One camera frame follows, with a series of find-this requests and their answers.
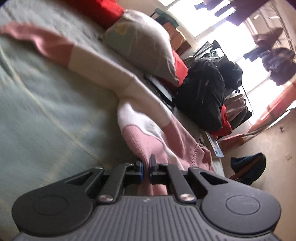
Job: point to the beige shirt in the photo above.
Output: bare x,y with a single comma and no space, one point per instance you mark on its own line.
234,106

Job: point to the grey pillow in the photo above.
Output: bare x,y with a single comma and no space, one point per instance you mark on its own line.
143,44

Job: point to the dark coat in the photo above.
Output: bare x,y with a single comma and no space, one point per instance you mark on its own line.
245,115

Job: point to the beige hanging garment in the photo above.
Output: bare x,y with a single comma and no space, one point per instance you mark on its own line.
268,37

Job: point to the metal clothes rack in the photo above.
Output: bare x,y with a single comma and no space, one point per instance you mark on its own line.
219,48

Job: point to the dark purple hanging garment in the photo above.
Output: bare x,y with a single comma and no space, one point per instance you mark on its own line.
242,11

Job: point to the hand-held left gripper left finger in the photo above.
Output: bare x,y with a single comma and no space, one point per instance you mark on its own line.
138,171

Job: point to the black flat bag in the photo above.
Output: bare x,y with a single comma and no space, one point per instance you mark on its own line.
161,90

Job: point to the black bundled garment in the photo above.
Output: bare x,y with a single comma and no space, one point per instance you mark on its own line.
231,74

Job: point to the black backpack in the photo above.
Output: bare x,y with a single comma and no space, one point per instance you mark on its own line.
201,97

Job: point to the blue and white book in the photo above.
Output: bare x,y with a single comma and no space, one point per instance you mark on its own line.
215,146

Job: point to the dark blue cloth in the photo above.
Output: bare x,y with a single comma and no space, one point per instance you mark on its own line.
249,166

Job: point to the brown cardboard box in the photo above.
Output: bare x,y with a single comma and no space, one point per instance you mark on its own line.
178,39

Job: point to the window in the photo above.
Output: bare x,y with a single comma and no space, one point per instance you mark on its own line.
208,32

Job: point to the green box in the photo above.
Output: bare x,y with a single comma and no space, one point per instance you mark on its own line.
166,16

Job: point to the dark wall hook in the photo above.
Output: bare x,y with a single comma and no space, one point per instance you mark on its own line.
282,129

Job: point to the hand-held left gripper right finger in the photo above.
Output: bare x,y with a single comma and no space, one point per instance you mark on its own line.
152,168

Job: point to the pink and white sweater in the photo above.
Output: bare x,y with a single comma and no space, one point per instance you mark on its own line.
143,139

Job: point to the orange patterned curtain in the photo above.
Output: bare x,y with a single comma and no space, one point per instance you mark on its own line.
272,111

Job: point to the white wall socket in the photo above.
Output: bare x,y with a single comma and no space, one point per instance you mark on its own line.
288,156

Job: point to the green checked blanket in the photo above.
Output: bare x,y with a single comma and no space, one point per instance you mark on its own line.
46,115

